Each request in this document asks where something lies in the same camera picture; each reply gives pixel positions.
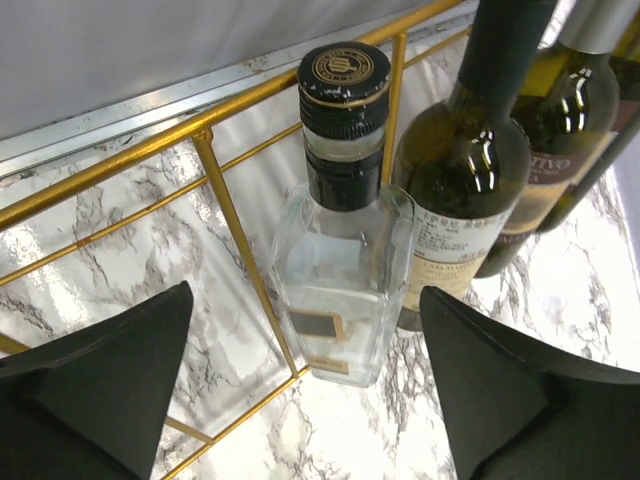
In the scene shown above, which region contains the clear square glass bottle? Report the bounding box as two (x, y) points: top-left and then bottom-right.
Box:
(269, 41), (416, 387)

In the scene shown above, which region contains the green wine bottle brown label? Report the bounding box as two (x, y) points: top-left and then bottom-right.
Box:
(476, 0), (639, 278)

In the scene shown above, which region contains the green wine bottle white label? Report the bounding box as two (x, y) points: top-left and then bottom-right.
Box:
(392, 0), (556, 331)

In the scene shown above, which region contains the gold wire wine rack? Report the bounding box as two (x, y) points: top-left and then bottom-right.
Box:
(1, 1), (469, 479)

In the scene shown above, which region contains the aluminium extrusion rail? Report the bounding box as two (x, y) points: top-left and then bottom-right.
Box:
(0, 9), (476, 179)

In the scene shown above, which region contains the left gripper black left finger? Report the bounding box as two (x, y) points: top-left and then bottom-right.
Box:
(1, 282), (194, 479)

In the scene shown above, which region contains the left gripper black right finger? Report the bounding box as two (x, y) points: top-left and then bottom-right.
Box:
(420, 287), (639, 479)

